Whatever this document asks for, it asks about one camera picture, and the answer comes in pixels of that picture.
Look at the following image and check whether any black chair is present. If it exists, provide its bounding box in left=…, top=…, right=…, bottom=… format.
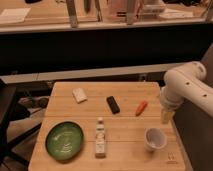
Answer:
left=0, top=79, right=41, bottom=166

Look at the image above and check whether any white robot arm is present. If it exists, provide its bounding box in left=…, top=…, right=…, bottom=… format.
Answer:
left=159, top=61, right=213, bottom=124

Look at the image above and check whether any orange carrot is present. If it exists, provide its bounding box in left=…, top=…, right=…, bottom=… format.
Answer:
left=135, top=101, right=148, bottom=116

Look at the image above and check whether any white sponge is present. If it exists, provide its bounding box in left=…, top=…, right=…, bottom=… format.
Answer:
left=72, top=88, right=87, bottom=103

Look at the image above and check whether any white bottle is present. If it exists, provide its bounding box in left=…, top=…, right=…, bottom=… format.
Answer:
left=95, top=117, right=106, bottom=158

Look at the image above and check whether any green plate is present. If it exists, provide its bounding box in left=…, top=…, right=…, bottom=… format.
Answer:
left=45, top=121, right=84, bottom=161

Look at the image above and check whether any black rectangular block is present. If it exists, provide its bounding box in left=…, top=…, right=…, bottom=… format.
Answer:
left=106, top=96, right=120, bottom=114

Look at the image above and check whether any white paper sheet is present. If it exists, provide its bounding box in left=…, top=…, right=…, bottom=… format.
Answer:
left=0, top=8, right=30, bottom=24

